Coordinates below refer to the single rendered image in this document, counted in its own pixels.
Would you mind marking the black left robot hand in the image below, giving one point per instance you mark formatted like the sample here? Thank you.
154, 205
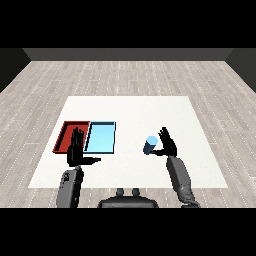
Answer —
74, 154

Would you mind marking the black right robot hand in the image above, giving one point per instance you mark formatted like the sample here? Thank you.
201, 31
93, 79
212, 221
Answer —
169, 146

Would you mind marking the red shallow open box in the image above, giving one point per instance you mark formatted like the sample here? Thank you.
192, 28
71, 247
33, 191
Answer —
66, 136

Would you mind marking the small blue can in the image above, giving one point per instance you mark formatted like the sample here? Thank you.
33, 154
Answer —
150, 145

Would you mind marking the light blue shallow open box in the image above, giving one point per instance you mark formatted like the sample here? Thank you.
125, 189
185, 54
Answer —
100, 136

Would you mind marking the dark grey robot body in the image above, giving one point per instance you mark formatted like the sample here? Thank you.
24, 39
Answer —
128, 200

